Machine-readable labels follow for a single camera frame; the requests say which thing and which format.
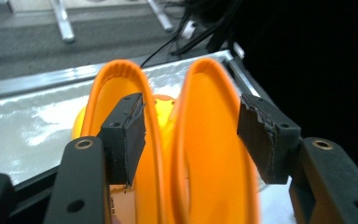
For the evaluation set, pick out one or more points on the metal two-tier shoe rack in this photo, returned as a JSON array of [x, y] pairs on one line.
[[28, 124]]

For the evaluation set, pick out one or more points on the grey metal stand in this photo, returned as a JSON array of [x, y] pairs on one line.
[[63, 25]]

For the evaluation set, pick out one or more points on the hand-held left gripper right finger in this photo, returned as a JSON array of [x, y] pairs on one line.
[[267, 146]]

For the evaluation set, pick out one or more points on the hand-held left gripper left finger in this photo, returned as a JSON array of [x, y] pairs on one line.
[[124, 137]]

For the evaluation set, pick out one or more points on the yellow rain boot orange trim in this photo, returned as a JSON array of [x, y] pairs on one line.
[[211, 149], [155, 174]]

